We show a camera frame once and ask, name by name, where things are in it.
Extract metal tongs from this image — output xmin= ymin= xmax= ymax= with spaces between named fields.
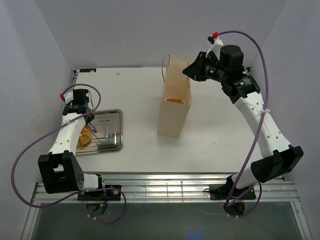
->
xmin=84 ymin=113 xmax=98 ymax=134

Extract steel tray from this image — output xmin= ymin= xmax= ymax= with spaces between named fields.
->
xmin=76 ymin=109 xmax=123 ymax=156

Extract aluminium rail frame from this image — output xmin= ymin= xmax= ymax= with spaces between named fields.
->
xmin=22 ymin=173 xmax=312 ymax=240

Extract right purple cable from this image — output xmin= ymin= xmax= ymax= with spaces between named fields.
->
xmin=217 ymin=30 xmax=270 ymax=219

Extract left blue table label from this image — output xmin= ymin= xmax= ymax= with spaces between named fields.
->
xmin=79 ymin=68 xmax=97 ymax=73

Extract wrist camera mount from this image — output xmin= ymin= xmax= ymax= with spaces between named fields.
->
xmin=205 ymin=32 xmax=224 ymax=58
xmin=60 ymin=91 xmax=74 ymax=104

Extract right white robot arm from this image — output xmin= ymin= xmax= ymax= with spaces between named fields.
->
xmin=182 ymin=45 xmax=304 ymax=199

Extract fake croissant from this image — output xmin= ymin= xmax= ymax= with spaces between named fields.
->
xmin=76 ymin=126 xmax=92 ymax=148

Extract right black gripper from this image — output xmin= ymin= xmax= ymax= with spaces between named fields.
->
xmin=182 ymin=51 xmax=228 ymax=84

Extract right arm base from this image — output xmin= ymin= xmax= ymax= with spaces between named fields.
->
xmin=204 ymin=184 xmax=256 ymax=200

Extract sesame twisted bread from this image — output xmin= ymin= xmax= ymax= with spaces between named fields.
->
xmin=166 ymin=98 xmax=185 ymax=104

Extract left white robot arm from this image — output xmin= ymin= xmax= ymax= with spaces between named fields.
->
xmin=38 ymin=89 xmax=106 ymax=200

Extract beige paper bag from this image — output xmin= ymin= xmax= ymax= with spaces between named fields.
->
xmin=157 ymin=54 xmax=192 ymax=138

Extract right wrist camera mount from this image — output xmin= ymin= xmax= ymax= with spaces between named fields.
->
xmin=205 ymin=32 xmax=224 ymax=58

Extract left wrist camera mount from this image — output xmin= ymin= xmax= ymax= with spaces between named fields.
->
xmin=60 ymin=91 xmax=74 ymax=104

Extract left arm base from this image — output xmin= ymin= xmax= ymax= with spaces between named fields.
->
xmin=77 ymin=185 xmax=122 ymax=202

